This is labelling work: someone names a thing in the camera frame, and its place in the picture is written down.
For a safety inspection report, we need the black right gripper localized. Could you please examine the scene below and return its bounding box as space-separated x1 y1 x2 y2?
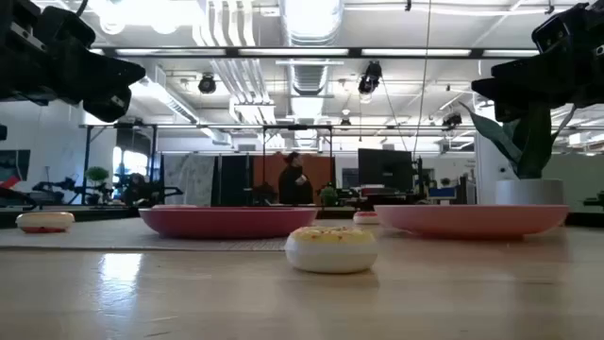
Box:
470 2 595 124

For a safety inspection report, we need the dark pink round plate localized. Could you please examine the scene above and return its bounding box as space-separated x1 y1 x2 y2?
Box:
138 205 319 240

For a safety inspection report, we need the small round green plant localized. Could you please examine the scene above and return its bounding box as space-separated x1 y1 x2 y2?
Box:
84 165 110 205

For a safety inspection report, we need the orange partition panel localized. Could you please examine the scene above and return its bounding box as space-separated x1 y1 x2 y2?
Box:
252 155 336 205

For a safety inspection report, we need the light pink round plate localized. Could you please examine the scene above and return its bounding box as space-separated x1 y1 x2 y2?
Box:
375 203 571 239

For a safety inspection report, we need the black background rig frame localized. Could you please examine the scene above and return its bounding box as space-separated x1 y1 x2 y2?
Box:
80 123 334 207

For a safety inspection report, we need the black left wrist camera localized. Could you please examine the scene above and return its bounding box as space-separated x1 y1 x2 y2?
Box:
45 5 97 49

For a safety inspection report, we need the person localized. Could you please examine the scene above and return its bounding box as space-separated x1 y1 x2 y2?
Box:
277 150 314 206

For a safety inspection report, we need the black computer monitor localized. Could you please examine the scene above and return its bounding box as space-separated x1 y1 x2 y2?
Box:
357 147 415 191

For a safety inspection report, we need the dark wall picture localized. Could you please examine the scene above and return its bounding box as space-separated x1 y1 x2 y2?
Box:
0 149 31 183

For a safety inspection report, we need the small yellow frosted donut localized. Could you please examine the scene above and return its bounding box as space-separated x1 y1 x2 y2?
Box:
284 225 378 275

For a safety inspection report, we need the silver ventilation duct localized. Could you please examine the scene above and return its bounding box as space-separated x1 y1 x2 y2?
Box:
280 0 345 124

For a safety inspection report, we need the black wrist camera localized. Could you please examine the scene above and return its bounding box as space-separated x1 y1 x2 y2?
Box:
531 12 575 54
45 5 97 49

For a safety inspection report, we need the black overhead light bar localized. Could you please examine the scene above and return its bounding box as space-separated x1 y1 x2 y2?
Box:
89 45 542 60

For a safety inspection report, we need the grey patterned partition panel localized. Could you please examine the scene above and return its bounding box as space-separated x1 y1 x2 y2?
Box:
162 154 217 207

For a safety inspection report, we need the small red frosted donut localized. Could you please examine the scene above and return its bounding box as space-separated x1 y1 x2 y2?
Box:
352 211 380 226

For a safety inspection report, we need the green plant in white pot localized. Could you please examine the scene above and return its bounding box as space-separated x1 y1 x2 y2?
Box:
460 101 579 207

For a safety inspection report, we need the small green desk plant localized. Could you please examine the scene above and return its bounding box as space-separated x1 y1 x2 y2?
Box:
319 185 339 208

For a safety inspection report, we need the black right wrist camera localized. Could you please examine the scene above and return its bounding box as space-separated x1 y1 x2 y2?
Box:
531 12 575 54

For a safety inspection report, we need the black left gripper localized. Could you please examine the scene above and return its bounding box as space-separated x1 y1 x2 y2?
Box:
30 0 146 124

